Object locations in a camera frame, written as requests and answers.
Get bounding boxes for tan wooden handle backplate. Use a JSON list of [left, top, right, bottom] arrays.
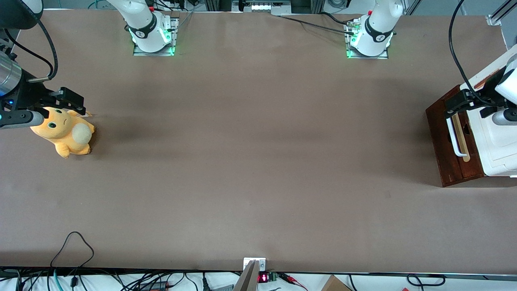
[[452, 112, 471, 162]]

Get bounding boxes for silver aluminium profile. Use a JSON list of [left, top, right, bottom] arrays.
[[487, 0, 517, 27]]

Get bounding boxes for white power strip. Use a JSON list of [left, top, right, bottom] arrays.
[[242, 0, 292, 16]]

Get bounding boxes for black aluminium frame post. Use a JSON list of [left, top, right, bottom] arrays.
[[205, 0, 233, 12], [292, 0, 325, 14]]

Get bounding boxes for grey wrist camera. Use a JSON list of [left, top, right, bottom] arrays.
[[491, 108, 517, 127], [0, 109, 46, 130]]

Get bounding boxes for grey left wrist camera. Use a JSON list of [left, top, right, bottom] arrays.
[[491, 108, 517, 127]]

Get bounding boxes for white drawer handle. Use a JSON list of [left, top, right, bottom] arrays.
[[446, 115, 469, 158]]

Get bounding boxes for red clip leads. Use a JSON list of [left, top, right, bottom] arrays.
[[278, 272, 308, 291]]

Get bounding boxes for orange plush toy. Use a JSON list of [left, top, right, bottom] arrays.
[[30, 106, 96, 159]]

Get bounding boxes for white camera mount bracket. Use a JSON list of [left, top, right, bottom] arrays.
[[243, 257, 267, 272]]

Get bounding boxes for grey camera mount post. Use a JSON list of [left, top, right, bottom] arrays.
[[233, 260, 260, 291]]

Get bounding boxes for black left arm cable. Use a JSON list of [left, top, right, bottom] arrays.
[[448, 0, 501, 109]]

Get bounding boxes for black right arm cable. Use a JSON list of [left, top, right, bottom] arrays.
[[4, 18, 58, 83]]

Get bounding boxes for thin black looped cable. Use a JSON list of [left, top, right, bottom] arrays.
[[50, 231, 95, 269]]

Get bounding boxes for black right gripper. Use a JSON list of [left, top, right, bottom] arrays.
[[4, 71, 87, 117]]

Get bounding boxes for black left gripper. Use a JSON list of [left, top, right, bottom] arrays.
[[446, 69, 508, 119]]

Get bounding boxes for long black table cable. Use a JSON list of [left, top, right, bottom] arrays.
[[279, 15, 355, 35]]

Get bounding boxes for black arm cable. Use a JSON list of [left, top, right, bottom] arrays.
[[4, 18, 58, 83], [448, 0, 501, 109]]

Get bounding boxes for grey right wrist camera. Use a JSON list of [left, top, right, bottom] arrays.
[[0, 109, 46, 130]]

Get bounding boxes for thick black looped cable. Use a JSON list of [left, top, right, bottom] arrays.
[[406, 274, 447, 287]]

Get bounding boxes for brown cardboard box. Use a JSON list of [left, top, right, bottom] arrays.
[[321, 275, 353, 291]]

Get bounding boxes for brown cabinet with white top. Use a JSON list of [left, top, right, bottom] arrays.
[[426, 44, 517, 188]]

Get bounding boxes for short black table cable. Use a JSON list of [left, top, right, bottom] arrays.
[[320, 11, 360, 25]]

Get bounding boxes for brown wooden drawer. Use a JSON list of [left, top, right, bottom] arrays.
[[426, 86, 484, 187]]

